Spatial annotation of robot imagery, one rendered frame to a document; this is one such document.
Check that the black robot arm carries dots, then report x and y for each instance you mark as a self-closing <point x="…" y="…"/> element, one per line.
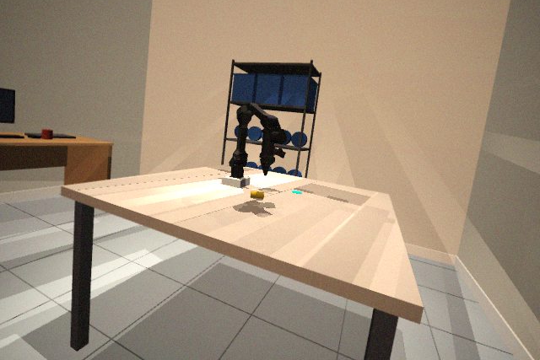
<point x="272" y="132"/>

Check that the yellow cylinder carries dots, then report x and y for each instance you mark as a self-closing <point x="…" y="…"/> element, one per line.
<point x="257" y="194"/>

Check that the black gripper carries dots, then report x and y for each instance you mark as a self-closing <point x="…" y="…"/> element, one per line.
<point x="266" y="157"/>

